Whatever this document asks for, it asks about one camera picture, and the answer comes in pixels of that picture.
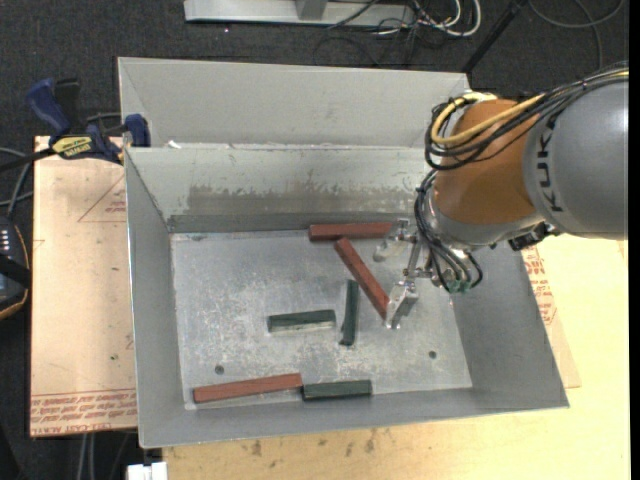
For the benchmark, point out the black cylinder on white bracket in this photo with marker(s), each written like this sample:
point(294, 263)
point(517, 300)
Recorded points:
point(526, 238)

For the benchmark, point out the brown cardboard board, red print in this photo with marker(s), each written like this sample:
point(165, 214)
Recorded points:
point(75, 268)

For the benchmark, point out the grey metal bin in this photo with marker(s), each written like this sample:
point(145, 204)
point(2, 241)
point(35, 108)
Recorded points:
point(250, 278)

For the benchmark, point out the red-brown flat block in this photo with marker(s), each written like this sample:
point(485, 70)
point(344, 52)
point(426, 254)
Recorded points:
point(361, 274)
point(247, 388)
point(350, 231)

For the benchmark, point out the dark green flat block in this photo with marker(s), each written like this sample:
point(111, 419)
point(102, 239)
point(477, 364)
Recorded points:
point(301, 321)
point(337, 389)
point(350, 313)

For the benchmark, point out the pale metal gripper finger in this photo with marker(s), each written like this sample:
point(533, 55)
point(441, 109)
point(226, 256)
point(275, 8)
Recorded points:
point(387, 251)
point(400, 304)

